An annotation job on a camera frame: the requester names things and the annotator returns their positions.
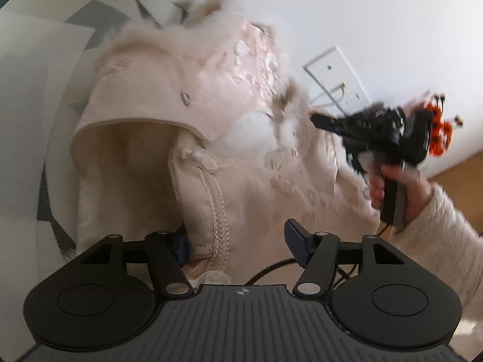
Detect grey geometric patterned bed sheet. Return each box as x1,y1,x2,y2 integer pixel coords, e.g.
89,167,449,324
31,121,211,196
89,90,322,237
0,0,189,265

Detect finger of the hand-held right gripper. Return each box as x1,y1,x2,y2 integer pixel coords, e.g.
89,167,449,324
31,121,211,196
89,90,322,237
311,114,350,137

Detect person's right forearm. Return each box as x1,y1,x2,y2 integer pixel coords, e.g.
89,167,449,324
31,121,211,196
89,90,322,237
389,185,483,348

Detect white wall socket panel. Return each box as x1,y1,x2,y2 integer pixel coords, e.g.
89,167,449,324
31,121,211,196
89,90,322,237
303,46,372,116

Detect orange artificial flowers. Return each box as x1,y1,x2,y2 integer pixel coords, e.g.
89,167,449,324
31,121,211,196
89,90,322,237
423,90,465,157

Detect pink embroidered fur-trimmed garment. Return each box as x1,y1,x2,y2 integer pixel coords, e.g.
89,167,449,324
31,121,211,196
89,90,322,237
72,0,382,285

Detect white foam sheet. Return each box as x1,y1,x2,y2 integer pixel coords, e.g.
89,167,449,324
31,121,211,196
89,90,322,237
0,9,102,242

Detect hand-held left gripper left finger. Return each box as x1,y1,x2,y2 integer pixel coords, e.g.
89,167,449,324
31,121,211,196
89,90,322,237
77,230,195,297

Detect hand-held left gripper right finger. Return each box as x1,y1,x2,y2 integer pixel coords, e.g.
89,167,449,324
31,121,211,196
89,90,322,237
284,219,407,299

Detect person's right hand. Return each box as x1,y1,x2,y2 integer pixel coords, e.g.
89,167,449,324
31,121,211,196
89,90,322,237
369,162,434,223

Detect white plugged cable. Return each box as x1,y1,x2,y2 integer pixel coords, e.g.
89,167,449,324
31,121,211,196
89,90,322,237
310,82,348,116

